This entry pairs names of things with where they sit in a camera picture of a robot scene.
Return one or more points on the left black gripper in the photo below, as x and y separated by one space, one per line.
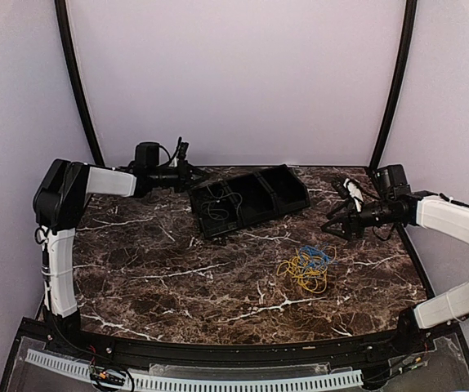
185 180

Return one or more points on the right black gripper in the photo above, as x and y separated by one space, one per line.
347 219

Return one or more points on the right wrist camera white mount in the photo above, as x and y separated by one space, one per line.
348 189

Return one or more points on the black frame post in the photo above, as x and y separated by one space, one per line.
402 57
67 43

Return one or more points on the white slotted cable duct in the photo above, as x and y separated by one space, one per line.
179 378

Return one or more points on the right black frame post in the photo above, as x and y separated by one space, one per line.
402 57

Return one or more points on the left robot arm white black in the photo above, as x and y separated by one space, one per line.
60 202

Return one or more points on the black front rail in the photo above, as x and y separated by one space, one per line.
368 350

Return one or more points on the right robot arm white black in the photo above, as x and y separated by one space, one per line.
396 204

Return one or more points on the black three-compartment bin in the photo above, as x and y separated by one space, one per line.
246 200

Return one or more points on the left black frame post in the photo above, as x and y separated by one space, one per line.
67 43

